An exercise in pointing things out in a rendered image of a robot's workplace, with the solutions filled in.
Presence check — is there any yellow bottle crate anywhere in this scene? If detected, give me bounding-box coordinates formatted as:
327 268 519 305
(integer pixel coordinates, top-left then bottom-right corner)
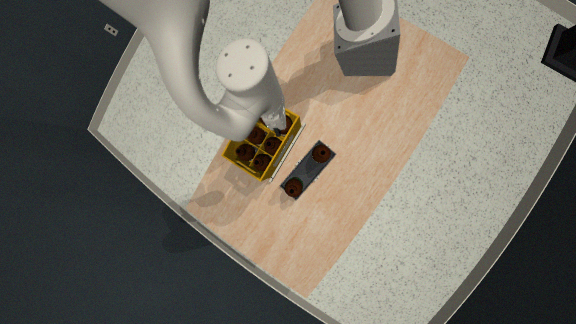
221 108 301 182

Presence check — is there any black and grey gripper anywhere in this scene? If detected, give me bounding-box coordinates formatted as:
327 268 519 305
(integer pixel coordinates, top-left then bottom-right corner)
262 104 286 137

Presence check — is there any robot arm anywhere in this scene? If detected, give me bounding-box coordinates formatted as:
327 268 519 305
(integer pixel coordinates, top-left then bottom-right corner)
99 0 395 142

